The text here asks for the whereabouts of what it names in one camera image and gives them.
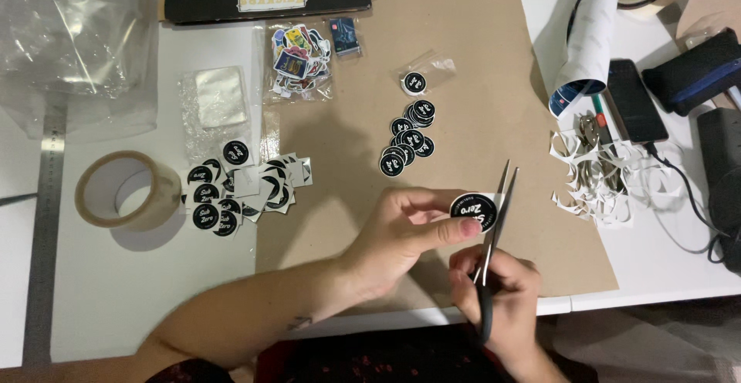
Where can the small clear bag with sticker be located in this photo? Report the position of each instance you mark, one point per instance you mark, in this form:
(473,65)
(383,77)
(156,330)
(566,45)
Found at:
(420,79)

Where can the person's right fingers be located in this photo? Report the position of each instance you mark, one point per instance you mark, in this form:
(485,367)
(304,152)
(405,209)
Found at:
(466,273)

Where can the white board sheet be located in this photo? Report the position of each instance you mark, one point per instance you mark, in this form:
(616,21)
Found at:
(133,290)

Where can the black box device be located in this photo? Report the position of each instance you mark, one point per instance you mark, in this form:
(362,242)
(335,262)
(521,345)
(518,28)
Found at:
(723,163)

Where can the rolled white sticker sheet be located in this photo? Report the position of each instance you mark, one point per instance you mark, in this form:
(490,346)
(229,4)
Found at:
(587,47)

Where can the dark red-patterned clothing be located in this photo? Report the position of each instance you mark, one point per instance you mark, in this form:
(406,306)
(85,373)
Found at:
(370,363)

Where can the heap of clear plastic bags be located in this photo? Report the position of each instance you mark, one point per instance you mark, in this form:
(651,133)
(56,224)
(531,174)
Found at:
(75,41)

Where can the pile of cut round stickers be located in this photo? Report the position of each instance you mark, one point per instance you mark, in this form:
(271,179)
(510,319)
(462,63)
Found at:
(408,138)

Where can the heap of white paper offcuts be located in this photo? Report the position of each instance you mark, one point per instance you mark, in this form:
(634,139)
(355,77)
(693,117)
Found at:
(602,177)

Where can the heap of uncut square stickers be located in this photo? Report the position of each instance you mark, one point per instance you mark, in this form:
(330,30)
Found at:
(237,192)

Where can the person's right hand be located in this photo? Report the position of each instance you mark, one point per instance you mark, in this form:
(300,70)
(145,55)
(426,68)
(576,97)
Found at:
(512,302)

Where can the steel ruler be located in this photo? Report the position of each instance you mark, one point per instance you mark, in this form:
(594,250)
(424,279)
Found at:
(46,227)

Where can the clear bag of colourful stickers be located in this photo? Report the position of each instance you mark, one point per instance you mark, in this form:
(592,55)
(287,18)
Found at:
(300,62)

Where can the small blue sticker packet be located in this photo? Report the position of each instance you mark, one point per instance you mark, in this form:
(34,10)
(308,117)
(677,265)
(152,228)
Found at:
(344,37)

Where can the clear packing tape roll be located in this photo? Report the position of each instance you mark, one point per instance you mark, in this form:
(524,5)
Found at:
(130,189)

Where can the green and orange pen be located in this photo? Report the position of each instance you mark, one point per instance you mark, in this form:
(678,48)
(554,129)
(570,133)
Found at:
(599,120)

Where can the round black sticker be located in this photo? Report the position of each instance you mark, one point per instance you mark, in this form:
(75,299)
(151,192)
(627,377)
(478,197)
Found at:
(474,209)

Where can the person's left hand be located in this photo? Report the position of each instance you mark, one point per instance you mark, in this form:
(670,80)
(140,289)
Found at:
(388,244)

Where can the brown cardboard piece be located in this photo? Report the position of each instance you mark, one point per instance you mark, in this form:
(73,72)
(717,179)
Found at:
(712,7)

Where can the black smartphone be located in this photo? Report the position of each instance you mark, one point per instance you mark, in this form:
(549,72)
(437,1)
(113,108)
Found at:
(634,102)

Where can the black and blue pouch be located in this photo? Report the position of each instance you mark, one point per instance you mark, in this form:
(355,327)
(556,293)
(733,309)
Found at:
(697,73)

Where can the brown kraft paper sheet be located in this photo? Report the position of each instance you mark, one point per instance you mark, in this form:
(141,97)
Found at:
(474,53)

